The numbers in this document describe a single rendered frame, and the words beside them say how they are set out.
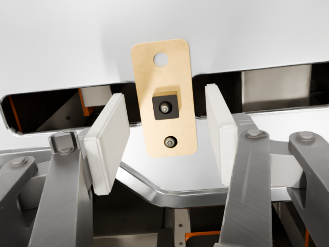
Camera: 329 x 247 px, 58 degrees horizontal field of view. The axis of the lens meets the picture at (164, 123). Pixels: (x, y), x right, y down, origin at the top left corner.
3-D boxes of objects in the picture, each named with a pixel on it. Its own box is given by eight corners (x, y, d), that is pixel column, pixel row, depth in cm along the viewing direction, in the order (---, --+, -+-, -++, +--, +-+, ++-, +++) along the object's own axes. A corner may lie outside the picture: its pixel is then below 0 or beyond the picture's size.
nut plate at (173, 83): (197, 152, 22) (199, 160, 21) (147, 156, 23) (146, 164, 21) (187, 37, 19) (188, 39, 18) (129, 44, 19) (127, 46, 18)
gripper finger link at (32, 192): (82, 207, 12) (12, 211, 12) (107, 149, 17) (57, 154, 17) (73, 175, 12) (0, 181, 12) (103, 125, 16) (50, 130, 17)
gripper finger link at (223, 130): (219, 127, 12) (237, 125, 12) (204, 84, 19) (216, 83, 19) (222, 187, 14) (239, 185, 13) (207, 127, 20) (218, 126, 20)
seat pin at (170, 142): (174, 126, 23) (174, 138, 21) (175, 135, 24) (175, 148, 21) (165, 127, 23) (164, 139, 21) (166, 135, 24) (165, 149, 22)
